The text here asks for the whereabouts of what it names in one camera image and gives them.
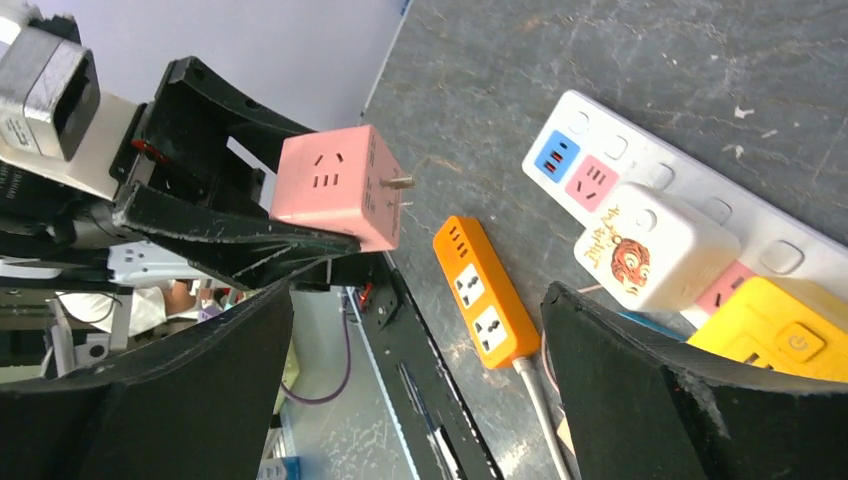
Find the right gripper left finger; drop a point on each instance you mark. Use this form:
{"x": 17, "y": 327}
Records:
{"x": 194, "y": 405}

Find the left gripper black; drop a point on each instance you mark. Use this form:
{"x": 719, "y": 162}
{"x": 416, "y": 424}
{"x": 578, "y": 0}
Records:
{"x": 51, "y": 166}

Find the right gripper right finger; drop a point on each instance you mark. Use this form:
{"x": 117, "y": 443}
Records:
{"x": 641, "y": 405}

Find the large pink cube adapter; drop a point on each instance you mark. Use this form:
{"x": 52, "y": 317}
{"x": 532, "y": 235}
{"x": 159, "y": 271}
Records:
{"x": 343, "y": 181}

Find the white cube socket adapter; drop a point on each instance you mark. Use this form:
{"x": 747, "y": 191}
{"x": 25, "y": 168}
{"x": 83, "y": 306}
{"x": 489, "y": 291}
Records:
{"x": 652, "y": 251}

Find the yellow cube socket adapter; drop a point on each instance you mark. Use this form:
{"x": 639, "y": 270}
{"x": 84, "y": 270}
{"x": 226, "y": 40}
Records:
{"x": 791, "y": 326}

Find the white multicolour power strip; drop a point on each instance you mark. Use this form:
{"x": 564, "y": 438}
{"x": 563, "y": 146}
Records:
{"x": 585, "y": 151}

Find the blue socket adapter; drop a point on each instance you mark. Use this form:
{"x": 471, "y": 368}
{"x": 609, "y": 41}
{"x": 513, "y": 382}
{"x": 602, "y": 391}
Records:
{"x": 653, "y": 325}

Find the orange power strip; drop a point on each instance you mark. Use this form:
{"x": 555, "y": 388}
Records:
{"x": 498, "y": 323}

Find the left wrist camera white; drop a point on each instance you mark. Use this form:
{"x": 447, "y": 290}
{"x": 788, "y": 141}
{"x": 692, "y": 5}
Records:
{"x": 43, "y": 59}

